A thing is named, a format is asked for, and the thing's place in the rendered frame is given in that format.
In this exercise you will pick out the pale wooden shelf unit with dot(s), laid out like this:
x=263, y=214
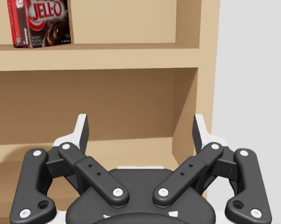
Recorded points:
x=131, y=98

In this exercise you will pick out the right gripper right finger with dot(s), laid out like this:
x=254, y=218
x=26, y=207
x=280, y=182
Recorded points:
x=189, y=171

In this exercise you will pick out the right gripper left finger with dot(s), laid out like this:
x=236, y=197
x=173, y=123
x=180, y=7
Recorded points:
x=93, y=171

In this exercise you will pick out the red and brown carton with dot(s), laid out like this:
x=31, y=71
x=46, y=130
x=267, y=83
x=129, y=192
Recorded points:
x=41, y=23

